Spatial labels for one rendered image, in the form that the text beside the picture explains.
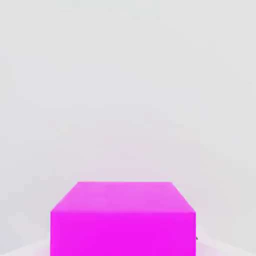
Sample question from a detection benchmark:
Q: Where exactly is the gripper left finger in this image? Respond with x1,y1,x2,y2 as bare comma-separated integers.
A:
5,238,51,256

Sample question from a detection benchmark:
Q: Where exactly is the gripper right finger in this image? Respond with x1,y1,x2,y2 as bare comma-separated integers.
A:
195,232,247,256

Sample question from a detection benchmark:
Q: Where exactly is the small magenta cube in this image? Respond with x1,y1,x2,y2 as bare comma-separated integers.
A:
50,181,197,256

